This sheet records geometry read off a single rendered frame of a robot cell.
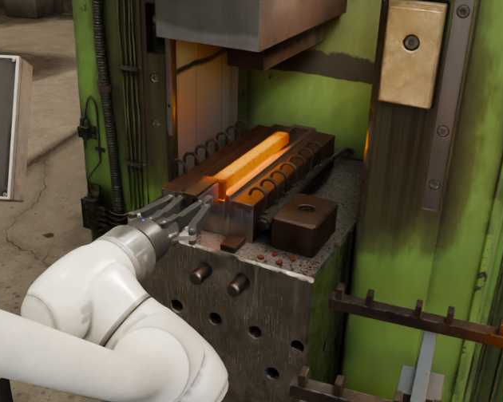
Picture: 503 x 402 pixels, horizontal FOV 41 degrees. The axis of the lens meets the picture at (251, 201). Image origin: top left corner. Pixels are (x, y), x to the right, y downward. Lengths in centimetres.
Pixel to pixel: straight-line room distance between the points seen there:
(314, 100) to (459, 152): 52
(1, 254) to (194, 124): 178
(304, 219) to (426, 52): 35
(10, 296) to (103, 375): 210
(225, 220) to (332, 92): 50
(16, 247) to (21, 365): 248
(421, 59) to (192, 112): 55
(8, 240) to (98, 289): 234
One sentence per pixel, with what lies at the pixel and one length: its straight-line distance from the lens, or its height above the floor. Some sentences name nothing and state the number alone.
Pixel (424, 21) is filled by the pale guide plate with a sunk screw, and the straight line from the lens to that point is 113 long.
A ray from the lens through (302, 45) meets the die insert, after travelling 138.
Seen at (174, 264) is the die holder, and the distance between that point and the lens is 128.
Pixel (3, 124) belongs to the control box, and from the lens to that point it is 137.
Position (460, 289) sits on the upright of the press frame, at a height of 85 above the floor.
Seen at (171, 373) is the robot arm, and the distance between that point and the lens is 85.
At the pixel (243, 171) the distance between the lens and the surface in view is 128.
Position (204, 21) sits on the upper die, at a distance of 115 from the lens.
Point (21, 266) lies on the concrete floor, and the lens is 301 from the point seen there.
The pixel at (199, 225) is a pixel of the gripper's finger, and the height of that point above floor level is 102.
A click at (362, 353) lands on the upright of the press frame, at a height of 63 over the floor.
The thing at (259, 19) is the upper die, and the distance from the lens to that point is 110.
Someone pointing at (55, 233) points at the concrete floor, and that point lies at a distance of 323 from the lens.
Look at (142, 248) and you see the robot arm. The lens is 99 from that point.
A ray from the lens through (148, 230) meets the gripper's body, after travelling 102.
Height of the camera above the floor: 153
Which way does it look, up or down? 26 degrees down
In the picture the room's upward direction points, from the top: 2 degrees clockwise
